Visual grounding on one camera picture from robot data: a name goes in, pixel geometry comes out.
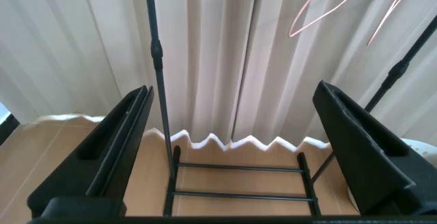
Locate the white laundry basket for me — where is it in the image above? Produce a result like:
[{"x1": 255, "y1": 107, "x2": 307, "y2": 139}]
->
[{"x1": 347, "y1": 137, "x2": 437, "y2": 214}]

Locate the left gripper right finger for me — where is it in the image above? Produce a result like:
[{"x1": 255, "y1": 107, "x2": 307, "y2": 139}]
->
[{"x1": 312, "y1": 80, "x2": 437, "y2": 215}]

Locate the black clothes rack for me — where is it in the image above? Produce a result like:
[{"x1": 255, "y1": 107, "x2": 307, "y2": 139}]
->
[{"x1": 143, "y1": 0, "x2": 437, "y2": 217}]

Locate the pink clothes hanger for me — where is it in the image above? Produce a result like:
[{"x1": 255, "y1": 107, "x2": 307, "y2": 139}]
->
[
  {"x1": 367, "y1": 0, "x2": 419, "y2": 46},
  {"x1": 288, "y1": 0, "x2": 367, "y2": 38}
]

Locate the beige curtain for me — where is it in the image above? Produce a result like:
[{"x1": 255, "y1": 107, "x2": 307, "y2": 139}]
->
[{"x1": 0, "y1": 0, "x2": 437, "y2": 152}]

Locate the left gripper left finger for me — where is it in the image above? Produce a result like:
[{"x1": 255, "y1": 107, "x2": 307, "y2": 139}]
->
[{"x1": 27, "y1": 85, "x2": 155, "y2": 218}]

